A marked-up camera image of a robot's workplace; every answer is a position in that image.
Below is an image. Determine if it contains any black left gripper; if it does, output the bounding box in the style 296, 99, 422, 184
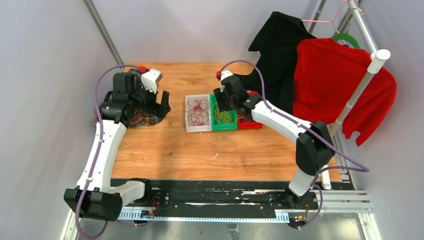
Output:
129, 79, 171, 118

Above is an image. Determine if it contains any red wire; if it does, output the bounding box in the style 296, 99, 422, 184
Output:
186, 97, 211, 127

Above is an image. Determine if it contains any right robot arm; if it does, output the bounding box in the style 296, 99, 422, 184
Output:
213, 74, 335, 209

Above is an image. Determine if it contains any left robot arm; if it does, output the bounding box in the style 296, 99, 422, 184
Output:
63, 68, 171, 222

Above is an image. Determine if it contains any green plastic bin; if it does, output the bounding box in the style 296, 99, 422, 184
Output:
209, 93, 237, 131

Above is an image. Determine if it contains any plaid flannel shirt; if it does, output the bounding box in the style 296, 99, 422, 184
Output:
128, 112, 160, 128

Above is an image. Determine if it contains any white plastic bin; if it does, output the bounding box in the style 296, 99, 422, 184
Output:
184, 94, 212, 133

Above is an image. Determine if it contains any red plastic bin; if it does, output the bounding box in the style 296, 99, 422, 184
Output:
236, 90, 264, 130

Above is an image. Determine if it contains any black shirt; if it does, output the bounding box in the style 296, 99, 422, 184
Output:
236, 11, 315, 115

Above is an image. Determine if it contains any red sweater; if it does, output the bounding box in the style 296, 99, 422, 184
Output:
292, 38, 397, 146

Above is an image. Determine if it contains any green clothes hanger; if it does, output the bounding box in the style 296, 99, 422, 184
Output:
331, 32, 361, 49

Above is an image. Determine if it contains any white clothes rack pole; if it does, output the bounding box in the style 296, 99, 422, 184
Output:
329, 49, 391, 136

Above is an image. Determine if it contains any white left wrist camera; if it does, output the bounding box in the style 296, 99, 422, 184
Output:
141, 68, 163, 94

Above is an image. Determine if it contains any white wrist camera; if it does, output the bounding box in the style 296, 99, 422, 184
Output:
216, 69, 233, 82
141, 68, 163, 94

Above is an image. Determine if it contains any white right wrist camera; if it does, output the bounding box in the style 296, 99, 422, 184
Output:
216, 69, 233, 82

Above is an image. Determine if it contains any pink wire hanger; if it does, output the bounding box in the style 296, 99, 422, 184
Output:
301, 0, 350, 34

